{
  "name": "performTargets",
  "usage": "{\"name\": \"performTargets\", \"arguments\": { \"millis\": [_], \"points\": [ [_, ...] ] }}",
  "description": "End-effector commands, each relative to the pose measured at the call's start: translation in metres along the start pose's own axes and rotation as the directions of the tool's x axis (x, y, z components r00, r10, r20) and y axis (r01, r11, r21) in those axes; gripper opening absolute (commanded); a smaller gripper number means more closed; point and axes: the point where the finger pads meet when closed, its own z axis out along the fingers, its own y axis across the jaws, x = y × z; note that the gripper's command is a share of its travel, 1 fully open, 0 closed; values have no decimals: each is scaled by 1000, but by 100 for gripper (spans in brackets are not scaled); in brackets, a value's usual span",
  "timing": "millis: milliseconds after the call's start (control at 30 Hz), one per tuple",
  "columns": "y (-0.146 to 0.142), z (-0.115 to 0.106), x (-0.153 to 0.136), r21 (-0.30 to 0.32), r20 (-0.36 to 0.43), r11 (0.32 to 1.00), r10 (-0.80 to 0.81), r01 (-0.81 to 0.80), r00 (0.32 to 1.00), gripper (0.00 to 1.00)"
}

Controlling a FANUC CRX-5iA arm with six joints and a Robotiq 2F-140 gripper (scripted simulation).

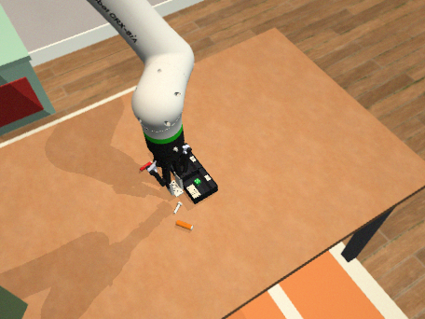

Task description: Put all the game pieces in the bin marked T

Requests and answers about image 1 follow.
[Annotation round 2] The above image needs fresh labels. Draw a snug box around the black rack of bins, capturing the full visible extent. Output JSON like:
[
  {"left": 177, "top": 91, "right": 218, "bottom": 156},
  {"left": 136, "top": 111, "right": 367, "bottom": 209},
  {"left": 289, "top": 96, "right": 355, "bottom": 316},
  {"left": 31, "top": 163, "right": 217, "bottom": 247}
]
[{"left": 183, "top": 152, "right": 218, "bottom": 204}]

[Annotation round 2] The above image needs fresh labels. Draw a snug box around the white domino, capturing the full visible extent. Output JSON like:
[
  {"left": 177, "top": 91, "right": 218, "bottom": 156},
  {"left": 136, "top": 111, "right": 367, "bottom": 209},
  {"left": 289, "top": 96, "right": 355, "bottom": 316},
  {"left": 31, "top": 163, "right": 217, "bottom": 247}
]
[
  {"left": 171, "top": 180, "right": 184, "bottom": 198},
  {"left": 187, "top": 185, "right": 200, "bottom": 199}
]

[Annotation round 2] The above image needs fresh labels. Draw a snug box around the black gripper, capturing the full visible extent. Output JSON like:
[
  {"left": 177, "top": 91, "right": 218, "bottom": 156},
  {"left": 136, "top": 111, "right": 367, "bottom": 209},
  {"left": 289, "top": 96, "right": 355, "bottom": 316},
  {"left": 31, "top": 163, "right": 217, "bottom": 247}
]
[{"left": 145, "top": 143, "right": 192, "bottom": 196}]

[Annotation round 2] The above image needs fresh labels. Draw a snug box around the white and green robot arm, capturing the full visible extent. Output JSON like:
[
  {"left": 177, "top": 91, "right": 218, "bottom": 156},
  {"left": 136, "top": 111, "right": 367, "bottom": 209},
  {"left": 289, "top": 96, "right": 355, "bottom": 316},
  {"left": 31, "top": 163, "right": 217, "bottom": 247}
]
[{"left": 87, "top": 0, "right": 195, "bottom": 157}]

